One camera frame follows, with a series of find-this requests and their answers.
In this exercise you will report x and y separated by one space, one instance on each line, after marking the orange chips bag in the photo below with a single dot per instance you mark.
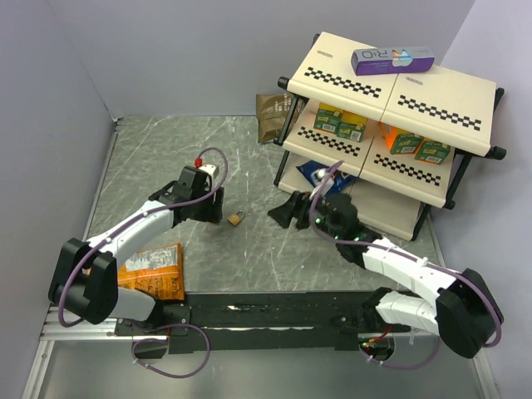
157 272

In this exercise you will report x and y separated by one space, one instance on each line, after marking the blue snack bag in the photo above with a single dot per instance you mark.
341 179

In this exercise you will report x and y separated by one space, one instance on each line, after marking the brown foil pouch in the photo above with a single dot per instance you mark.
271 113

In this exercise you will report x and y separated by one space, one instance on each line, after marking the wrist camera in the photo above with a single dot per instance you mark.
321 182
211 170

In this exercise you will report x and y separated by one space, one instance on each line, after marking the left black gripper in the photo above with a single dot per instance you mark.
212 213

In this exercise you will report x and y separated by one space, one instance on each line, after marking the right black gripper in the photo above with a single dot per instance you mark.
298 204

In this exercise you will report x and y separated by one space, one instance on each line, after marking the beige three-tier shelf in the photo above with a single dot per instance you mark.
393 193

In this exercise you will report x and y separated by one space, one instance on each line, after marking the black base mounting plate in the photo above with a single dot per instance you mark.
253 321

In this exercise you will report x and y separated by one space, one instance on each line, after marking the purple toothpaste box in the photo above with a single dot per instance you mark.
392 60

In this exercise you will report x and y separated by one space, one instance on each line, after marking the green box far left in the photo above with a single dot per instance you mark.
328 118

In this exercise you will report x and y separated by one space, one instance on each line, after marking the brass padlock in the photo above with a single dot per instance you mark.
236 218

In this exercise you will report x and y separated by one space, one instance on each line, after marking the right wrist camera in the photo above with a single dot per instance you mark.
321 182

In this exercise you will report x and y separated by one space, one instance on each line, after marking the green box far right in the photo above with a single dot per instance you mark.
432 151

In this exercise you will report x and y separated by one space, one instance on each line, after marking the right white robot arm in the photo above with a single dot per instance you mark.
458 307

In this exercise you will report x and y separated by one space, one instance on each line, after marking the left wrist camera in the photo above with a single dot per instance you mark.
211 170

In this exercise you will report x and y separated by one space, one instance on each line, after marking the orange green box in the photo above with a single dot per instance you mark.
399 141

